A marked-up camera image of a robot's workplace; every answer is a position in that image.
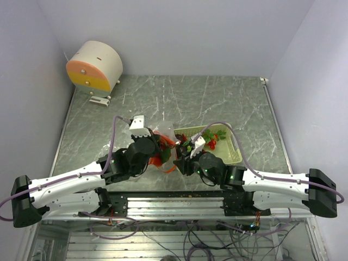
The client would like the small white metal bracket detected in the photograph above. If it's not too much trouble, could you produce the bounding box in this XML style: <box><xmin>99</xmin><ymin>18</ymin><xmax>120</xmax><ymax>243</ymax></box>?
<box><xmin>89</xmin><ymin>96</ymin><xmax>110</xmax><ymax>107</ymax></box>

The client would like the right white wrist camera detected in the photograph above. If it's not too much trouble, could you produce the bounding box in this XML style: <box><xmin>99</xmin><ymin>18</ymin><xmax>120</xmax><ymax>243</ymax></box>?
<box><xmin>190</xmin><ymin>133</ymin><xmax>206</xmax><ymax>158</ymax></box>

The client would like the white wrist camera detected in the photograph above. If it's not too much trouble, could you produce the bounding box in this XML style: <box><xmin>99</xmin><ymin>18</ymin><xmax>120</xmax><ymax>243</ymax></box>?
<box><xmin>190</xmin><ymin>133</ymin><xmax>206</xmax><ymax>158</ymax></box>
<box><xmin>129</xmin><ymin>115</ymin><xmax>151</xmax><ymax>138</ymax></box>

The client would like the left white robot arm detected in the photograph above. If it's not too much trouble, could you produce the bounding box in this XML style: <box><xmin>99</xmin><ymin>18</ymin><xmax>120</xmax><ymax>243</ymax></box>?
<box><xmin>10</xmin><ymin>134</ymin><xmax>160</xmax><ymax>228</ymax></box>

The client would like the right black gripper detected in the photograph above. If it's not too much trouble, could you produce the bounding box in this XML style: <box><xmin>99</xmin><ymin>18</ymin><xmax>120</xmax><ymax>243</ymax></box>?
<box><xmin>173</xmin><ymin>147</ymin><xmax>219</xmax><ymax>185</ymax></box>

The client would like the red cherry bunch with leaves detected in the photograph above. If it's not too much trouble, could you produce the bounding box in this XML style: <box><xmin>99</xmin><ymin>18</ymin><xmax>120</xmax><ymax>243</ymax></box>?
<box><xmin>149</xmin><ymin>134</ymin><xmax>176</xmax><ymax>167</ymax></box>

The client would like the round pastel drawer cabinet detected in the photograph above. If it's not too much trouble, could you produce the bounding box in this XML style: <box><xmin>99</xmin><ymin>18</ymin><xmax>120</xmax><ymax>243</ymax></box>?
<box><xmin>66</xmin><ymin>40</ymin><xmax>123</xmax><ymax>98</ymax></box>

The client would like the purple cable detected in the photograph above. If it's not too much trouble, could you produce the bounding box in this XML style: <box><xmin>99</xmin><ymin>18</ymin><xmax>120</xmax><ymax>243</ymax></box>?
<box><xmin>0</xmin><ymin>115</ymin><xmax>134</xmax><ymax>221</ymax></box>
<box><xmin>191</xmin><ymin>121</ymin><xmax>345</xmax><ymax>204</ymax></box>

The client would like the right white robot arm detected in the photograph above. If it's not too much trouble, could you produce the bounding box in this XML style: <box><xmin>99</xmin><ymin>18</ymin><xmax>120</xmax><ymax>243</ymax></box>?
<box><xmin>173</xmin><ymin>152</ymin><xmax>337</xmax><ymax>218</ymax></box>

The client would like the white corner clip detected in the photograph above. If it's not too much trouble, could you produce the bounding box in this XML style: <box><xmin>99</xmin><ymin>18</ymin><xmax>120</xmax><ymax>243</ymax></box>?
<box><xmin>260</xmin><ymin>77</ymin><xmax>269</xmax><ymax>84</ymax></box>

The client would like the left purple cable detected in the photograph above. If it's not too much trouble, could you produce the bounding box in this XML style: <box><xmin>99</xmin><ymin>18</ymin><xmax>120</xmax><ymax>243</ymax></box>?
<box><xmin>0</xmin><ymin>115</ymin><xmax>134</xmax><ymax>221</ymax></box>

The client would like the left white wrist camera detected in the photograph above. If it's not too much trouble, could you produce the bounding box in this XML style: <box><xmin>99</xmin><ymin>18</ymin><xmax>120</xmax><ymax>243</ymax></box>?
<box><xmin>129</xmin><ymin>115</ymin><xmax>151</xmax><ymax>138</ymax></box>

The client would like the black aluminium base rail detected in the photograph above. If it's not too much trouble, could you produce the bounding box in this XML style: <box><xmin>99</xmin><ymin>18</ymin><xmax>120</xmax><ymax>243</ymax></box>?
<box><xmin>89</xmin><ymin>189</ymin><xmax>271</xmax><ymax>220</ymax></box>

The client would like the clear zip bag orange zipper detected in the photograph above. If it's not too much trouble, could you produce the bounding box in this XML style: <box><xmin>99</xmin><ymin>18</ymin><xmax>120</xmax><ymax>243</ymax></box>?
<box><xmin>122</xmin><ymin>121</ymin><xmax>180</xmax><ymax>175</ymax></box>

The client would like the cream plastic basket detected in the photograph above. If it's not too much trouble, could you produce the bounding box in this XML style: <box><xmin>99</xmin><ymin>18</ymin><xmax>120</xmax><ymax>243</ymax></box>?
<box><xmin>173</xmin><ymin>122</ymin><xmax>243</xmax><ymax>172</ymax></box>

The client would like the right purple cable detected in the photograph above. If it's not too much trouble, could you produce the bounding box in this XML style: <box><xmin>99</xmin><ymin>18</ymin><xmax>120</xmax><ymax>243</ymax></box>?
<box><xmin>191</xmin><ymin>121</ymin><xmax>345</xmax><ymax>204</ymax></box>

